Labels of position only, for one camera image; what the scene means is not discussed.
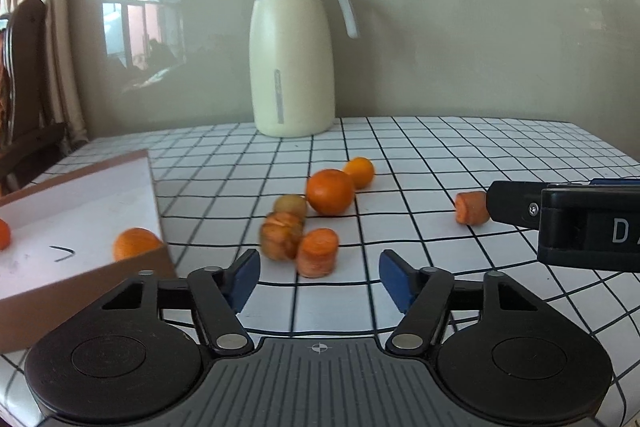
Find brown carrot chunk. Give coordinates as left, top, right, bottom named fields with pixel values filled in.
left=259, top=211, right=304, bottom=261

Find mandarin in tray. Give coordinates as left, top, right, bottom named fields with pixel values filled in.
left=112, top=228, right=164, bottom=261

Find cream thermos jug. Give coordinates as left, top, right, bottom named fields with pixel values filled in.
left=248, top=0, right=359, bottom=138

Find orange carrot chunk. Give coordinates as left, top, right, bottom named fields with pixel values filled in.
left=296, top=228, right=340, bottom=279

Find small green-brown fruit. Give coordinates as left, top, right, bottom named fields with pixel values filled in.
left=272, top=194, right=307, bottom=222

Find large orange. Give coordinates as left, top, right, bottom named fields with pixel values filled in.
left=305, top=169, right=355, bottom=216

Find brown cardboard tray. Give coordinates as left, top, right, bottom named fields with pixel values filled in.
left=1, top=150, right=175, bottom=352

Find orange carrot piece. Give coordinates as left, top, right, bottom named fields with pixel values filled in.
left=454, top=191, right=490, bottom=227

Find mandarin at tray edge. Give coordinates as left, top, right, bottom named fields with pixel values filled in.
left=0, top=220, right=12, bottom=251

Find checkered tablecloth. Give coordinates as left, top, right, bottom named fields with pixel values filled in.
left=1, top=117, right=639, bottom=426

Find dark wooden sofa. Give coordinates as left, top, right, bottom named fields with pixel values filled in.
left=1, top=0, right=66, bottom=195

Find small orange mandarin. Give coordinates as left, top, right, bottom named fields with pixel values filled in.
left=343, top=157, right=375, bottom=190

